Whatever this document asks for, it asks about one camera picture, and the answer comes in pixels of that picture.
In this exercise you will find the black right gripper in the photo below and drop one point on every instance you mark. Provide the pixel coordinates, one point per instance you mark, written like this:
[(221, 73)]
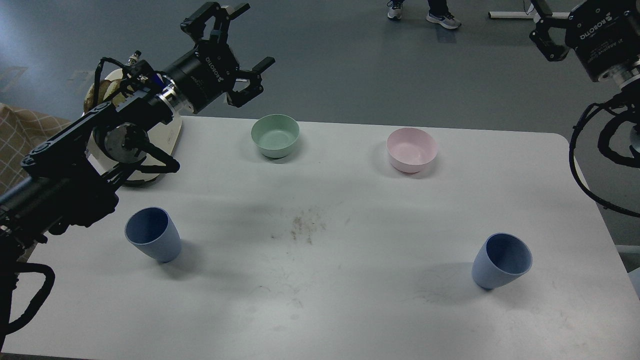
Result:
[(604, 34)]

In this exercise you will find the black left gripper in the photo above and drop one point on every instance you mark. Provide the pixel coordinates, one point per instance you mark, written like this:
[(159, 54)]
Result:
[(211, 68)]

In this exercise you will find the blue cup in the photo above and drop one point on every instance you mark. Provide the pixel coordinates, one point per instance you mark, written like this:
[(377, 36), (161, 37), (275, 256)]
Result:
[(152, 231), (502, 259)]

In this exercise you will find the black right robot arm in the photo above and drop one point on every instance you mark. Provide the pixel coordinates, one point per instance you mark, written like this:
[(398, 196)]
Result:
[(627, 79)]

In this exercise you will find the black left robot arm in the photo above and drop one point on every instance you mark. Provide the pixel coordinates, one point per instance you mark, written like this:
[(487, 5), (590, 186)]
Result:
[(72, 178)]

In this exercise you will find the white stand base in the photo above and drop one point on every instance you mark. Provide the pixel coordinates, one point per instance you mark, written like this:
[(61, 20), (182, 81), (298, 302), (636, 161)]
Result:
[(511, 15)]

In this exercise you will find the cream toaster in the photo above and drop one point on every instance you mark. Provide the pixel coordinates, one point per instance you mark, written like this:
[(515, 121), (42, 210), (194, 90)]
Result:
[(163, 136)]

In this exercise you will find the right grey sneaker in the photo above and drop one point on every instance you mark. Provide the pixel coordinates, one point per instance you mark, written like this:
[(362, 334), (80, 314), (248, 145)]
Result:
[(447, 21)]

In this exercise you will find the grey sneaker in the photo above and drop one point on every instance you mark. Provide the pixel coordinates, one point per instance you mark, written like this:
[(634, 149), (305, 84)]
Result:
[(395, 10), (447, 21)]

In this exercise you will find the green bowl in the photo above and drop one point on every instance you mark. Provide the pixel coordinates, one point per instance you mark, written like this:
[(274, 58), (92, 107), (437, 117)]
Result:
[(275, 135)]

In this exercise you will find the left grey sneaker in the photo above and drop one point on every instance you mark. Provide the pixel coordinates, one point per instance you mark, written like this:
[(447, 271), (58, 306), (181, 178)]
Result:
[(395, 10)]

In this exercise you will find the pink bowl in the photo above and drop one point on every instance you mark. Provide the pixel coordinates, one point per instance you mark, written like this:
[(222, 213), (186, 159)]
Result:
[(411, 150)]

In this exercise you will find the beige checkered cloth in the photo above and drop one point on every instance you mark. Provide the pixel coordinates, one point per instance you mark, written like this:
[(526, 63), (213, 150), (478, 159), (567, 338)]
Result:
[(20, 131)]

